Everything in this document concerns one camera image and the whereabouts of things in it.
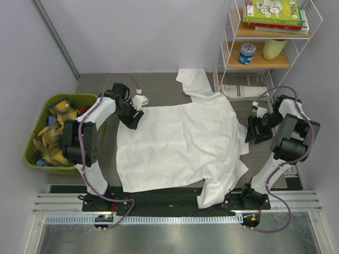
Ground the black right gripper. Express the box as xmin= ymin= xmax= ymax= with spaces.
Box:
xmin=245 ymin=111 xmax=283 ymax=144

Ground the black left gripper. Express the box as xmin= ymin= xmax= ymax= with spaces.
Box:
xmin=117 ymin=101 xmax=144 ymax=130

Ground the white long sleeve shirt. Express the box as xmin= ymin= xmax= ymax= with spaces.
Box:
xmin=116 ymin=69 xmax=249 ymax=208

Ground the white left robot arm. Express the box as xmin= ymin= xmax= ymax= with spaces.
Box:
xmin=62 ymin=83 xmax=148 ymax=211

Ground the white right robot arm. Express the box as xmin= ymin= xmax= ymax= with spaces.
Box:
xmin=239 ymin=95 xmax=320 ymax=209

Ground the red black plaid shirt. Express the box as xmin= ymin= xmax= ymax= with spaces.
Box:
xmin=76 ymin=107 xmax=89 ymax=116

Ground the grey setup guide booklet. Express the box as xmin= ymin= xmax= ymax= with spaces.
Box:
xmin=220 ymin=74 xmax=267 ymax=101

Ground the olive green plastic bin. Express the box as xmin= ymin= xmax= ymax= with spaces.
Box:
xmin=24 ymin=94 xmax=97 ymax=176

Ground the blue white round tin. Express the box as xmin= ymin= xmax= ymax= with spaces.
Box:
xmin=238 ymin=43 xmax=256 ymax=65

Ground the yellow plaid flannel shirt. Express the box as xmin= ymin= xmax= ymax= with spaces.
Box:
xmin=33 ymin=98 xmax=79 ymax=167

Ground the pale yellow faceted cup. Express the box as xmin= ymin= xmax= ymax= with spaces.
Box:
xmin=263 ymin=39 xmax=287 ymax=60

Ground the red middle book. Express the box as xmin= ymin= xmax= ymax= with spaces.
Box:
xmin=247 ymin=22 xmax=303 ymax=31

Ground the green top book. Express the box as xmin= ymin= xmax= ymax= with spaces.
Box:
xmin=243 ymin=0 xmax=301 ymax=26

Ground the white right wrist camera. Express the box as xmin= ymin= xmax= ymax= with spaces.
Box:
xmin=252 ymin=102 xmax=269 ymax=119

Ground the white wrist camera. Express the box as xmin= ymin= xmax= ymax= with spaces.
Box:
xmin=132 ymin=89 xmax=149 ymax=111
xmin=252 ymin=102 xmax=269 ymax=119

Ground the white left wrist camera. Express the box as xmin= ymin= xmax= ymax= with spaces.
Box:
xmin=132 ymin=89 xmax=149 ymax=111

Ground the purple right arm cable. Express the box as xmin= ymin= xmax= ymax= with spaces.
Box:
xmin=253 ymin=85 xmax=310 ymax=233

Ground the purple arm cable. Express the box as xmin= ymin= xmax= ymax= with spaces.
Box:
xmin=78 ymin=74 xmax=142 ymax=230
xmin=253 ymin=85 xmax=310 ymax=233

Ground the white wire shelf rack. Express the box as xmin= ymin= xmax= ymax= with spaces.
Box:
xmin=213 ymin=1 xmax=323 ymax=92

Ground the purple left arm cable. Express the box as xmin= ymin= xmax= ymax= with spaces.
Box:
xmin=78 ymin=74 xmax=142 ymax=230

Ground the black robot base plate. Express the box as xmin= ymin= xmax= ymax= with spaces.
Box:
xmin=78 ymin=186 xmax=271 ymax=217

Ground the white slotted cable duct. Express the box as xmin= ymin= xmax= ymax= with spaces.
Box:
xmin=45 ymin=214 xmax=243 ymax=225

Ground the aluminium rail frame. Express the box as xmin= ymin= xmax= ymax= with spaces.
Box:
xmin=33 ymin=190 xmax=322 ymax=214

